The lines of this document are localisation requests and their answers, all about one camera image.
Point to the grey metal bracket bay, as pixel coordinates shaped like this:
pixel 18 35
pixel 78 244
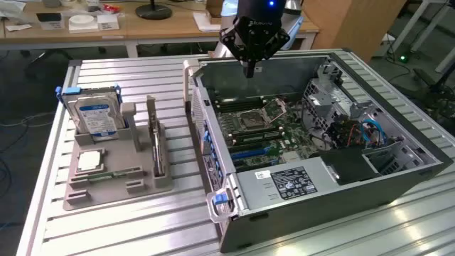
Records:
pixel 394 157

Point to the grey cup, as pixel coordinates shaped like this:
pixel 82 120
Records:
pixel 51 3

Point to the metal disk bay cage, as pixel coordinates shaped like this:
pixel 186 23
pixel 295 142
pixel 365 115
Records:
pixel 319 106

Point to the brown cardboard box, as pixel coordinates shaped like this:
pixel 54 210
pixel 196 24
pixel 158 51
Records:
pixel 214 8

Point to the graphics card with metal bracket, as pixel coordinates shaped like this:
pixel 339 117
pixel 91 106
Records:
pixel 158 154

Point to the white table frame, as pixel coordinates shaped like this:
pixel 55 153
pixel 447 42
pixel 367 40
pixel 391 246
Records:
pixel 431 25

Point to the green indicator light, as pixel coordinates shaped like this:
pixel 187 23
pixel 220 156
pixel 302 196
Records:
pixel 403 57

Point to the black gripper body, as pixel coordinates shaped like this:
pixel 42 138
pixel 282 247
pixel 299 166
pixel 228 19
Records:
pixel 258 26

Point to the metal socket cover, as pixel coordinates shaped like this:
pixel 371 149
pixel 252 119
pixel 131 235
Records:
pixel 275 110

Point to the hard disk in blue carrier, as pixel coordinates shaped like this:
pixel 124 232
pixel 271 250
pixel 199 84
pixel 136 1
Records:
pixel 96 120

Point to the open black PC case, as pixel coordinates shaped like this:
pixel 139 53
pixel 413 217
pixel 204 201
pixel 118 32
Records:
pixel 319 213

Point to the installed black RAM stick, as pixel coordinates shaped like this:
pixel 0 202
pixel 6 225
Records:
pixel 255 137

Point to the white paper sheets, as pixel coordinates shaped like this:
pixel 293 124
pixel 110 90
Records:
pixel 204 22

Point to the green motherboard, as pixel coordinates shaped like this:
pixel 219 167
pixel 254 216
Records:
pixel 285 144

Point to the small silver heat sink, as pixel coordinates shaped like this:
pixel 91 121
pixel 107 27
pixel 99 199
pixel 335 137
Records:
pixel 293 156

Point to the white tape roll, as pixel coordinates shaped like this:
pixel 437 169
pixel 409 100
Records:
pixel 67 2

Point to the green RAM stick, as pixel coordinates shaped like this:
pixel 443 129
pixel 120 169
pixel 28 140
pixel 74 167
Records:
pixel 110 176

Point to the black floor stand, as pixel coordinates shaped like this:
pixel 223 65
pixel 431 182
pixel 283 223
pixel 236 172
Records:
pixel 426 77

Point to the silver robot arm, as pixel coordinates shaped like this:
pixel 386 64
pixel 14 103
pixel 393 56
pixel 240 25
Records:
pixel 223 50

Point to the white box with label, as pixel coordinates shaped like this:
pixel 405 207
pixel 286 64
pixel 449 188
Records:
pixel 108 22

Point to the wooden desk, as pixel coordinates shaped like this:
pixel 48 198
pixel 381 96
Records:
pixel 160 26

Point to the grey parts rack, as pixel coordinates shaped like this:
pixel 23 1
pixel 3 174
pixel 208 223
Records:
pixel 114 192

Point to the white box with black top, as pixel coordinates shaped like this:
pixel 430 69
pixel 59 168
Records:
pixel 51 24

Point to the black round lamp base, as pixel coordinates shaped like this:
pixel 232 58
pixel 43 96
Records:
pixel 152 12

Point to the white paper slip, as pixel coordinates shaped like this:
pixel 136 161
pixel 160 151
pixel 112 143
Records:
pixel 18 27

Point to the CPU socket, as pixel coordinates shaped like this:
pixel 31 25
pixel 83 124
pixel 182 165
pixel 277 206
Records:
pixel 252 120

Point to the white box with bowl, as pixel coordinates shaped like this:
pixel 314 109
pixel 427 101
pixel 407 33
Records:
pixel 83 25

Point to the wooden cabinet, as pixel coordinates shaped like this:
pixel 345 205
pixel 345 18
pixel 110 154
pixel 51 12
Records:
pixel 355 26

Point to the grey power supply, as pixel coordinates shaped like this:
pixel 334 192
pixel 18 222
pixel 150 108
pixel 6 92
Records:
pixel 255 192

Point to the blue expansion slot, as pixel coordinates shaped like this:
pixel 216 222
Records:
pixel 248 153

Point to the red packet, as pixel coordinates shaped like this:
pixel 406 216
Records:
pixel 110 9

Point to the silver CPU chip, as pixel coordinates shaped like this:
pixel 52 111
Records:
pixel 88 161

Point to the black chair base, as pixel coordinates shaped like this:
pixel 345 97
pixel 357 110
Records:
pixel 43 56

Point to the black connector block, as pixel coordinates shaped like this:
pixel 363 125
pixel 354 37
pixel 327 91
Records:
pixel 339 133

